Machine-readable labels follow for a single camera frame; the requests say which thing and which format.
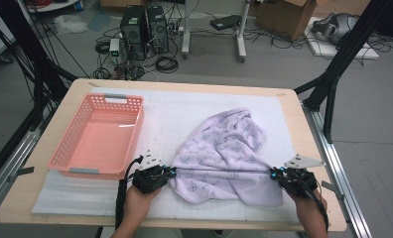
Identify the clear plastic bag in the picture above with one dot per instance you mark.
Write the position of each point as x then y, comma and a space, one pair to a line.
68, 23

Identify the blue sheet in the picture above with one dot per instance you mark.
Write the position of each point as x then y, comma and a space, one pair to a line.
100, 20

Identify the black computer tower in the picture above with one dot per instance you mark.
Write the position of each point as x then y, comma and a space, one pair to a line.
158, 29
133, 33

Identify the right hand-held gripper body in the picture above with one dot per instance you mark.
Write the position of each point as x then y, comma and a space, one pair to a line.
298, 183

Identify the black flat device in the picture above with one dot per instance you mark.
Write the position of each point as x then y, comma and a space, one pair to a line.
226, 22

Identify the lavender cat print cloth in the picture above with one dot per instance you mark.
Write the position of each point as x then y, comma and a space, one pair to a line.
224, 155

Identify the cardboard box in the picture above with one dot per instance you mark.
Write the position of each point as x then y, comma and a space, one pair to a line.
284, 18

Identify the grey and black device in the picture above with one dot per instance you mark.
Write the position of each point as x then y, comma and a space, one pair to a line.
336, 28

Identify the white metal stand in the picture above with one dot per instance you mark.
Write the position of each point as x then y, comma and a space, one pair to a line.
240, 36

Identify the person's left hand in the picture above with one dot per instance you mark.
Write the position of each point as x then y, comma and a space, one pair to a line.
136, 205

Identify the person's right hand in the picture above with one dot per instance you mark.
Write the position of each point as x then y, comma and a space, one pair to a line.
310, 210

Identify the white power adapter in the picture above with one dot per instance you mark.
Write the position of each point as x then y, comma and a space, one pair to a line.
114, 46

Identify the black frame post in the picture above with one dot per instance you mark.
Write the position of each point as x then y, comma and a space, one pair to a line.
29, 49
343, 53

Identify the white grid mat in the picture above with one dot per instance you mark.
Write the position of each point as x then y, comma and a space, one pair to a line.
201, 99

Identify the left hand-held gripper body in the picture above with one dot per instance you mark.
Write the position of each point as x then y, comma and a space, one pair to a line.
150, 180

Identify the white round table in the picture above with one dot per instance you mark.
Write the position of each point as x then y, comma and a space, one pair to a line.
62, 5

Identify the pink plastic basket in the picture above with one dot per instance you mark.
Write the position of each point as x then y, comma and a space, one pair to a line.
102, 145

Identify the grey table bracket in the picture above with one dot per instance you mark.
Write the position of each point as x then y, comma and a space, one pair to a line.
331, 189
26, 171

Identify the white board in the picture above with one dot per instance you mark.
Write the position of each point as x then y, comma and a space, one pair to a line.
323, 49

